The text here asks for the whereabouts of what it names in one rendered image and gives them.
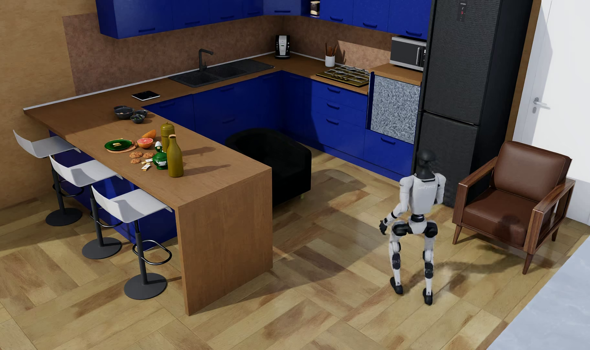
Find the white door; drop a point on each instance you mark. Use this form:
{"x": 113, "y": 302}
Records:
{"x": 567, "y": 73}

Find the white utensil holder cup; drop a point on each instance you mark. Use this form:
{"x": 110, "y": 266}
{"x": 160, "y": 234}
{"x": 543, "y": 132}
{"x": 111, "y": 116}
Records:
{"x": 330, "y": 61}

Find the robot leg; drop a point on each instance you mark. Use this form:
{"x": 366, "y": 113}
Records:
{"x": 428, "y": 257}
{"x": 396, "y": 253}

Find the blue lower kitchen cabinets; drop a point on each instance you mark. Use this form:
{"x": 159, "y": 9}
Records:
{"x": 338, "y": 116}

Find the robot torso white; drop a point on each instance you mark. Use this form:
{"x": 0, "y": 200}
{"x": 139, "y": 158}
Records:
{"x": 423, "y": 192}

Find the small dark bowl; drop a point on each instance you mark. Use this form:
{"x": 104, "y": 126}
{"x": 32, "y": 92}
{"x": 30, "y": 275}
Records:
{"x": 141, "y": 113}
{"x": 137, "y": 119}

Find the black tablet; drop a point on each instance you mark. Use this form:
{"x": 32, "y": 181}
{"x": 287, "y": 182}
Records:
{"x": 146, "y": 95}

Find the blue kitchen cabinets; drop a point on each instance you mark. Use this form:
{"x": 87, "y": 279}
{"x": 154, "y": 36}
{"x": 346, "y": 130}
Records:
{"x": 139, "y": 14}
{"x": 338, "y": 116}

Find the short olive ceramic bottle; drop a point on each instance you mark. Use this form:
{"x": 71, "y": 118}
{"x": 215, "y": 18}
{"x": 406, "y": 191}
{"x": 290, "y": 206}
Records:
{"x": 167, "y": 133}

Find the light grey rug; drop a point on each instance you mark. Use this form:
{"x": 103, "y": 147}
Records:
{"x": 562, "y": 306}

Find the round green glass flask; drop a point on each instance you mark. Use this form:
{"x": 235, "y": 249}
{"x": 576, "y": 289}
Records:
{"x": 160, "y": 159}

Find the jar on cabinet shelf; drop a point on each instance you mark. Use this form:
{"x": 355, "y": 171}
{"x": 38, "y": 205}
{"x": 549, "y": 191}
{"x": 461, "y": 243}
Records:
{"x": 315, "y": 8}

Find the black double kitchen sink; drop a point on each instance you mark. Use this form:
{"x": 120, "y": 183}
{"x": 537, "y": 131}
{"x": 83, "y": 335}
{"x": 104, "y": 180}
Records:
{"x": 222, "y": 73}

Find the green plate on wooden board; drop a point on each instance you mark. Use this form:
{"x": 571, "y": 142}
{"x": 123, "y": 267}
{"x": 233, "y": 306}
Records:
{"x": 118, "y": 145}

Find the silver patterned dishwasher front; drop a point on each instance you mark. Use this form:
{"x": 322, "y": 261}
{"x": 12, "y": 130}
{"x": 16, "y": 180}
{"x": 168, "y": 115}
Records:
{"x": 394, "y": 109}

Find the black upholstered pouf chair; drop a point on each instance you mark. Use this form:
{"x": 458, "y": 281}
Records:
{"x": 275, "y": 155}

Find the black silver coffee machine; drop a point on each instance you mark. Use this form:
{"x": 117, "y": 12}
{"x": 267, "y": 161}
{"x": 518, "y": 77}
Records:
{"x": 282, "y": 46}

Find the robot head dark grey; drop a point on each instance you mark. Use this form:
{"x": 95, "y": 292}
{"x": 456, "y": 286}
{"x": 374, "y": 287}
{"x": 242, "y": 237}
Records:
{"x": 426, "y": 159}

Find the robot left leg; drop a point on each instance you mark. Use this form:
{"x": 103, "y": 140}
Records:
{"x": 428, "y": 257}

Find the brown leather wooden armchair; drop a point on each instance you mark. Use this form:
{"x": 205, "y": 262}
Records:
{"x": 499, "y": 214}

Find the halved grapefruit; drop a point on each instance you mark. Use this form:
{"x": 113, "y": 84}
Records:
{"x": 145, "y": 143}

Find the wooden bar counter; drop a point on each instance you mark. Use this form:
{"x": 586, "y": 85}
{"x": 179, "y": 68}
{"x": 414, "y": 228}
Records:
{"x": 222, "y": 233}

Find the black kitchen faucet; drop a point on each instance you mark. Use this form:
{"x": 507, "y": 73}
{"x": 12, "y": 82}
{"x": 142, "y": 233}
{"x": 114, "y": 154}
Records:
{"x": 201, "y": 59}

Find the orange fruit wedge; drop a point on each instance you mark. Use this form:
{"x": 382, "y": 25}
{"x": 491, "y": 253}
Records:
{"x": 150, "y": 134}

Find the silver microwave oven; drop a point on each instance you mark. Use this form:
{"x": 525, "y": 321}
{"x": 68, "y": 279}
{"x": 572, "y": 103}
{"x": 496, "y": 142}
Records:
{"x": 405, "y": 52}

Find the tall olive ceramic bottle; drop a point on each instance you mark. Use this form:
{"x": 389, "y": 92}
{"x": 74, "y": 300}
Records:
{"x": 175, "y": 160}

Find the white black bar stool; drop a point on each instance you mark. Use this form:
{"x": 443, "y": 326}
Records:
{"x": 45, "y": 145}
{"x": 83, "y": 172}
{"x": 127, "y": 204}

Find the blue upper kitchen cabinets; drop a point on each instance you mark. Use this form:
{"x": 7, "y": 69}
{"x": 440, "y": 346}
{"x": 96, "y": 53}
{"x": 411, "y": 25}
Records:
{"x": 139, "y": 14}

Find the gas cooktop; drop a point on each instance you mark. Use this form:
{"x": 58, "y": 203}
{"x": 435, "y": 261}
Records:
{"x": 343, "y": 75}

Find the tall black refrigerator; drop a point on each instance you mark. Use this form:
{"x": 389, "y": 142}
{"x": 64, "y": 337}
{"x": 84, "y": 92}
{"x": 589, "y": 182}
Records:
{"x": 470, "y": 73}

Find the robot right leg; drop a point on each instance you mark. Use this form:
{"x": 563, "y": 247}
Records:
{"x": 396, "y": 253}

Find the large dark bowl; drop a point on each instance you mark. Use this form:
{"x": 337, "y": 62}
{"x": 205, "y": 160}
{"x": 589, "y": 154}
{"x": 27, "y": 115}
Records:
{"x": 123, "y": 113}

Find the robot hand black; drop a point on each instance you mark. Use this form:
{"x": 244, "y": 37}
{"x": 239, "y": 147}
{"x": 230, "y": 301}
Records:
{"x": 383, "y": 227}

